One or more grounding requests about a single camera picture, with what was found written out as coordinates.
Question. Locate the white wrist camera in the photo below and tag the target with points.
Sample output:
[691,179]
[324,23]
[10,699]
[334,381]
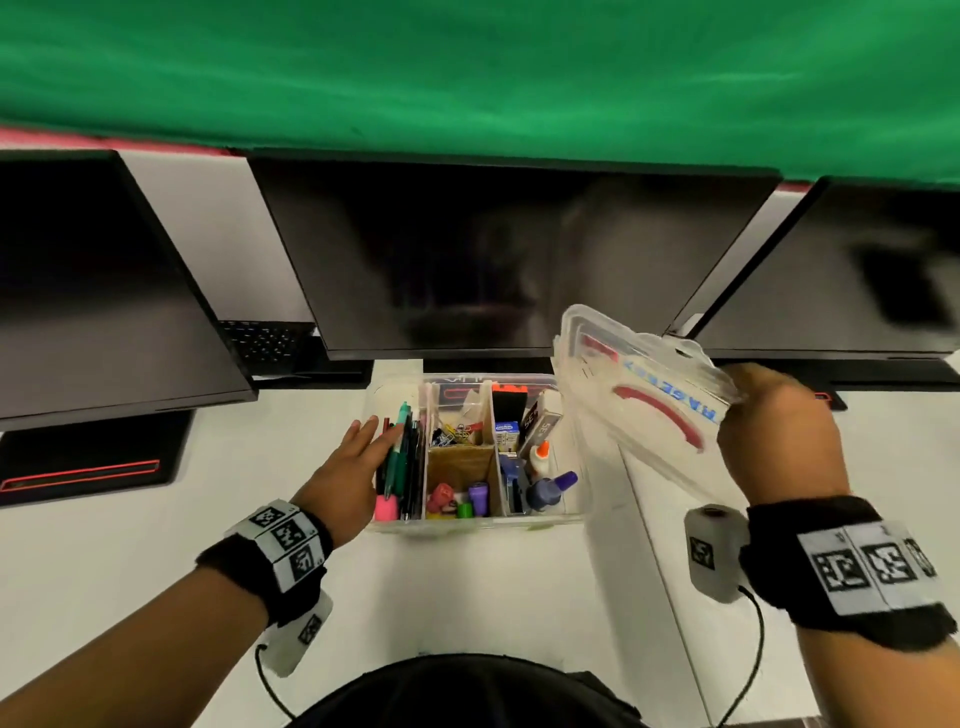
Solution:
[712,555]
[296,637]

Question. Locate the white desk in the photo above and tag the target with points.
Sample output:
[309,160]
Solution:
[487,600]

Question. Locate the pile of coloured paper clips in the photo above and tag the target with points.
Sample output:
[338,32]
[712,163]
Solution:
[456,435]

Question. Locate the person's left hand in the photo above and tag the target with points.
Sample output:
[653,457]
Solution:
[345,487]

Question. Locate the purple stamp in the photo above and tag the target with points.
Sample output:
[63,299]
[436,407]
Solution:
[478,499]

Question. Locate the pink stamp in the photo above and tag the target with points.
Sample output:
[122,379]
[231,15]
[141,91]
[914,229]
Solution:
[441,497]

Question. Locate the long black staple box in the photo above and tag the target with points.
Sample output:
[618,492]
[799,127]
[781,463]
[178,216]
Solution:
[541,420]

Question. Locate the blue staple remover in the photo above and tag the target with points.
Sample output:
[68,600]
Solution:
[514,480]

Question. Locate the green stamp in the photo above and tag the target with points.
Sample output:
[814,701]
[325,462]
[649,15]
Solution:
[465,510]

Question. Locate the person's right hand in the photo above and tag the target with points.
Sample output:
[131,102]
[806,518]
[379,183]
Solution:
[787,442]

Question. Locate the black monitor stand base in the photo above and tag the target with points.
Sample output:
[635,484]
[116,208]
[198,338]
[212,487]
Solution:
[862,373]
[90,457]

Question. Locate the black marker wristband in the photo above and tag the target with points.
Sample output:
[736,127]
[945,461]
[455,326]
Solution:
[262,562]
[847,577]

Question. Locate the white glue bottle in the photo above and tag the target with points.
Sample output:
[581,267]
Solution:
[540,457]

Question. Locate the clear plastic storage box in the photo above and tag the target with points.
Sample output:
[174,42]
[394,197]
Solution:
[480,525]

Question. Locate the person's black clothing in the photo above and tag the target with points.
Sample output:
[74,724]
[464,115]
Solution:
[465,694]

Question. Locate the black computer monitor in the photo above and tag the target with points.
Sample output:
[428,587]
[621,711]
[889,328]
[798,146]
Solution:
[825,277]
[487,255]
[97,315]

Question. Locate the green backdrop cloth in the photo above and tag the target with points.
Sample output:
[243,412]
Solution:
[487,67]

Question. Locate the bundle of pens and markers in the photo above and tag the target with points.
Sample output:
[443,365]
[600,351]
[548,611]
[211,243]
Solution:
[401,457]

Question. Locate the clear plastic lid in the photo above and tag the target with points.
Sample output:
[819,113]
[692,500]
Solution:
[645,420]

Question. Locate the black keyboard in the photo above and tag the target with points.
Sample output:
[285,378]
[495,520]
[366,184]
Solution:
[330,371]
[266,345]

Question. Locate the purple ink bottle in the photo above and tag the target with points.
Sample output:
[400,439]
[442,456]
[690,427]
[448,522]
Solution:
[547,493]

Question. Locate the black stapler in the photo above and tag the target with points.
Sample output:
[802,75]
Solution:
[510,405]

